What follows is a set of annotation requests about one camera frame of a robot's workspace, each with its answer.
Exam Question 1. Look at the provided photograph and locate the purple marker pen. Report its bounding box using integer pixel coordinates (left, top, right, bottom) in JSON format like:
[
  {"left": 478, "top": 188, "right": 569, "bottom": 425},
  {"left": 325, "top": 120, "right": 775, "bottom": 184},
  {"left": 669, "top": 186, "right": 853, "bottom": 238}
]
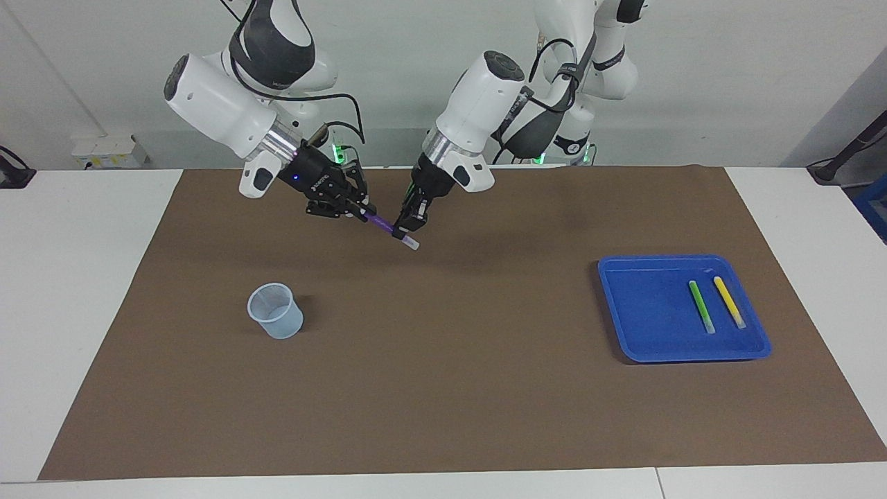
[{"left": 362, "top": 211, "right": 421, "bottom": 251}]

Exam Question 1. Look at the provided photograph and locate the green marker pen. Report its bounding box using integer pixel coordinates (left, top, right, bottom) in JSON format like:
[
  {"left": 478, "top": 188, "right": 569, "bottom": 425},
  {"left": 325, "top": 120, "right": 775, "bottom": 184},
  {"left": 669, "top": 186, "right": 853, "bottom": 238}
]
[{"left": 688, "top": 280, "right": 717, "bottom": 335}]

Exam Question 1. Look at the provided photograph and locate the yellow marker pen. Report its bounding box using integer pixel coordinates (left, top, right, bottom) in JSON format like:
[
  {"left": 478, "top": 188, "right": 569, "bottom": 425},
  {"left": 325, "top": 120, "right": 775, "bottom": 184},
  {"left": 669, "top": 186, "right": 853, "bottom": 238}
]
[{"left": 713, "top": 276, "right": 747, "bottom": 330}]

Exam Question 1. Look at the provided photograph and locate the translucent plastic cup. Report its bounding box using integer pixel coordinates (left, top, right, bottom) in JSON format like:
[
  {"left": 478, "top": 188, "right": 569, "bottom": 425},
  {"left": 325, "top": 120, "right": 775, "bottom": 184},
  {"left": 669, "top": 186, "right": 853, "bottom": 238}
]
[{"left": 247, "top": 282, "right": 304, "bottom": 340}]

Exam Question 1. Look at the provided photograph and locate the brown table mat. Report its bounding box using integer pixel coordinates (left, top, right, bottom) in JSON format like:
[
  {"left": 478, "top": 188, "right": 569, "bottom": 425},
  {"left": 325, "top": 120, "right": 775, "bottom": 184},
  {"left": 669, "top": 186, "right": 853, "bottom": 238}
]
[{"left": 38, "top": 165, "right": 887, "bottom": 480}]

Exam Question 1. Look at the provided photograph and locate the white power strip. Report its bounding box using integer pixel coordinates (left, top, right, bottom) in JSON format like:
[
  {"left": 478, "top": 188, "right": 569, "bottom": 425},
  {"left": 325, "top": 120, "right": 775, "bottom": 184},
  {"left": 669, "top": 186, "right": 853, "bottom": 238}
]
[{"left": 71, "top": 135, "right": 148, "bottom": 170}]

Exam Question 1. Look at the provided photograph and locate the blue plastic tray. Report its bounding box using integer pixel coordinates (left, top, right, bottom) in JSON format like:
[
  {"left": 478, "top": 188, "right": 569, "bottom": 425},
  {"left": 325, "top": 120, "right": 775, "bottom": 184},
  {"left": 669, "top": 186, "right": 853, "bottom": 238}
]
[{"left": 597, "top": 254, "right": 772, "bottom": 364}]

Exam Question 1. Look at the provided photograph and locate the black stand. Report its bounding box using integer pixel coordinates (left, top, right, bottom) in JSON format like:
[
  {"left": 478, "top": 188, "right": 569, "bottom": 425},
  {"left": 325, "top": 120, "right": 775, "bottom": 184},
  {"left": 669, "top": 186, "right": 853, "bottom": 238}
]
[{"left": 807, "top": 111, "right": 887, "bottom": 184}]

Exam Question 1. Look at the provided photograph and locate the blue box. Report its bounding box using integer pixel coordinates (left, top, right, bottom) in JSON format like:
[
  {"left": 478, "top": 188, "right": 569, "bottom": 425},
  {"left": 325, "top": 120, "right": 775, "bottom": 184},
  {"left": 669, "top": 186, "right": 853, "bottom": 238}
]
[{"left": 851, "top": 173, "right": 887, "bottom": 245}]

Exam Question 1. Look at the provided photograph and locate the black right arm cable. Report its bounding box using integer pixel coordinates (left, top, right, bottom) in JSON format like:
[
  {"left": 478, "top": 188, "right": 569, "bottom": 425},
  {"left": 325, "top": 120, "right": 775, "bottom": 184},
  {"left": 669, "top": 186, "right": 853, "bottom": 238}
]
[{"left": 222, "top": 0, "right": 367, "bottom": 146}]

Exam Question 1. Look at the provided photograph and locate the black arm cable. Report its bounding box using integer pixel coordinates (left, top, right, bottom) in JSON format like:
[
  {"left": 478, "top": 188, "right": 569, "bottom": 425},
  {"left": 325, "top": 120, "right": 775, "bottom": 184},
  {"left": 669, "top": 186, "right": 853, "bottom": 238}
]
[
  {"left": 530, "top": 38, "right": 597, "bottom": 115},
  {"left": 222, "top": 0, "right": 367, "bottom": 146}
]

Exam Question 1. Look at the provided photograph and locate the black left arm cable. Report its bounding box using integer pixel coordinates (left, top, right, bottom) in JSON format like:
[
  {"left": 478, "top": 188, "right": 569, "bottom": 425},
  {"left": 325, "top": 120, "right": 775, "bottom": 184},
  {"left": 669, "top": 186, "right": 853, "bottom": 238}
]
[{"left": 530, "top": 38, "right": 597, "bottom": 115}]

